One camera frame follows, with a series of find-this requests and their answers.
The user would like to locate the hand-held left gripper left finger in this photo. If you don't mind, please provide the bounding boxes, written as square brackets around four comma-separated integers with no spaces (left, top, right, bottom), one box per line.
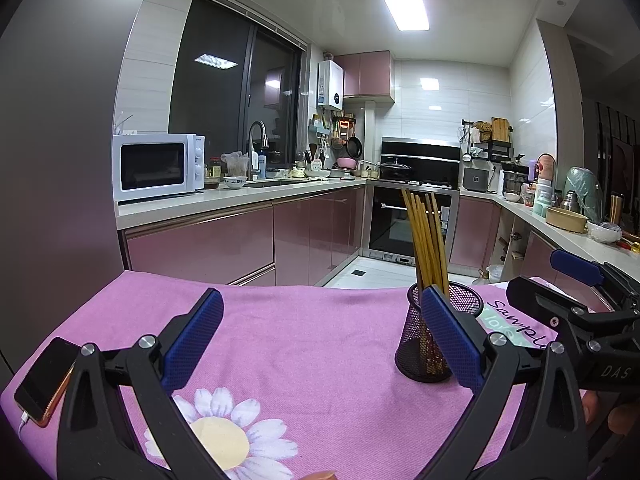
[56,287,226,480]

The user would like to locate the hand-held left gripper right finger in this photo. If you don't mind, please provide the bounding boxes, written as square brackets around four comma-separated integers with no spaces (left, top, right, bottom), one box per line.
[420,285,590,480]

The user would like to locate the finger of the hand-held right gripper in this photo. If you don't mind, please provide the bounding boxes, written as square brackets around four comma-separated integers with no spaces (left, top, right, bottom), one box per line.
[550,249,640,311]
[506,276,640,356]

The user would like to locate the black mesh cup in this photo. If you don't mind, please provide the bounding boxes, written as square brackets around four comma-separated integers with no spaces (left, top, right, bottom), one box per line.
[395,281,484,384]

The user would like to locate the bunch of wooden chopsticks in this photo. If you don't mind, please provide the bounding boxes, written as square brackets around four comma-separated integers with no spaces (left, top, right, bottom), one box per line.
[401,188,453,378]

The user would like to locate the person's right hand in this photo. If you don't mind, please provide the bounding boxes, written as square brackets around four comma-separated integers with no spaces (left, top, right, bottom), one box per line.
[582,389,640,436]

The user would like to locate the plain white bowl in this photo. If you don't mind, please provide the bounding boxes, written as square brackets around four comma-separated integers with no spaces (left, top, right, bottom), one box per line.
[586,220,623,244]

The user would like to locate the yellow basin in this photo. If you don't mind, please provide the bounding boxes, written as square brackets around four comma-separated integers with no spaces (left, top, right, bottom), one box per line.
[545,206,589,234]

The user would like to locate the mint green canister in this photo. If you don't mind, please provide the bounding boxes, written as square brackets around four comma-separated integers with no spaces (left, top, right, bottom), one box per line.
[532,180,553,218]

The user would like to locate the green plastic-covered appliance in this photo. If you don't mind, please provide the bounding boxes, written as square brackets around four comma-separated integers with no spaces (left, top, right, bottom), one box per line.
[565,166,604,221]

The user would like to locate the pink kitchen base cabinets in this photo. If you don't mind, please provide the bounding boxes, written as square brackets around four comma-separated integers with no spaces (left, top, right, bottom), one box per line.
[450,195,601,286]
[122,185,368,288]

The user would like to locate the steel pot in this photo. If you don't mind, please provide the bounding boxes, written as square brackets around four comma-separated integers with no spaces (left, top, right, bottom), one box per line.
[502,170,528,201]

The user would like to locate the pink daisy-print towel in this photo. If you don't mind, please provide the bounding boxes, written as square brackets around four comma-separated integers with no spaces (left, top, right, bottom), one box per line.
[0,269,608,480]

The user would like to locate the built-in black oven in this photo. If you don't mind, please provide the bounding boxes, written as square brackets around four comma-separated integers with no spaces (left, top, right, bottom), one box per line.
[367,182,460,266]

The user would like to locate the grey countertop appliance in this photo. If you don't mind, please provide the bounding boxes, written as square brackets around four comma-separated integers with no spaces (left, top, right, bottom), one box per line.
[461,166,491,193]

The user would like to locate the white kitchen countertop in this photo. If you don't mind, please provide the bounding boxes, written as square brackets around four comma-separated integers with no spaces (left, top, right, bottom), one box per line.
[115,176,640,271]

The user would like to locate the smartphone with orange case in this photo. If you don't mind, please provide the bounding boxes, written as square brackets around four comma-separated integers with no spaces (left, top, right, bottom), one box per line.
[13,336,77,428]

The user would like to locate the steel kitchen sink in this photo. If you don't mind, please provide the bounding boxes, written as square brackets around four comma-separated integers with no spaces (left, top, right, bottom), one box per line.
[245,177,301,189]

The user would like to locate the white microwave oven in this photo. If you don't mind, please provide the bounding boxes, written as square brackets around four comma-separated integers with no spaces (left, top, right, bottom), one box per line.
[111,133,206,204]

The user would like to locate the black wok with lid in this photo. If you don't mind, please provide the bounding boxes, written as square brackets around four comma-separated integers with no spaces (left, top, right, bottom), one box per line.
[378,157,413,181]

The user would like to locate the clear plastic container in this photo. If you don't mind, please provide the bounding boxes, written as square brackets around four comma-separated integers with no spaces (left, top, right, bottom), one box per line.
[221,151,251,178]

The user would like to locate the black range hood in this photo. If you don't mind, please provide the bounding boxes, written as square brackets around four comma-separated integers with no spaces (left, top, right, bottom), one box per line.
[381,136,462,188]

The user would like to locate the steel kitchen faucet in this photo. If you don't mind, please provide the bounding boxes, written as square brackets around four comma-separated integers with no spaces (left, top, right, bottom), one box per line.
[248,120,270,181]

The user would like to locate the grey refrigerator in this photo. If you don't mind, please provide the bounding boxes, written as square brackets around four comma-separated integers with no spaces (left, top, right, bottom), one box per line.
[0,0,146,376]

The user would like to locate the dark kitchen window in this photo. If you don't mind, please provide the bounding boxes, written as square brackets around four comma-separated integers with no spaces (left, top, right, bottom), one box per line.
[169,0,307,171]

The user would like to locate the rectangular ceiling light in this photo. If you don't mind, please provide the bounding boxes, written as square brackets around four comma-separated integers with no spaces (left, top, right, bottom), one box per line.
[382,0,430,32]

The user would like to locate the black wall rack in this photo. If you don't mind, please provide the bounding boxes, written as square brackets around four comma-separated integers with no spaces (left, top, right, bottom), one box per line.
[460,117,513,161]

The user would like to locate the pink wall cabinet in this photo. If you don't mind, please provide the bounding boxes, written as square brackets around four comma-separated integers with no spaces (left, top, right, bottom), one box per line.
[334,50,396,106]

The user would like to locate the white wall water heater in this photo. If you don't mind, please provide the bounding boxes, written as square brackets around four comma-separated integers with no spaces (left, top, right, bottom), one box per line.
[317,60,345,109]

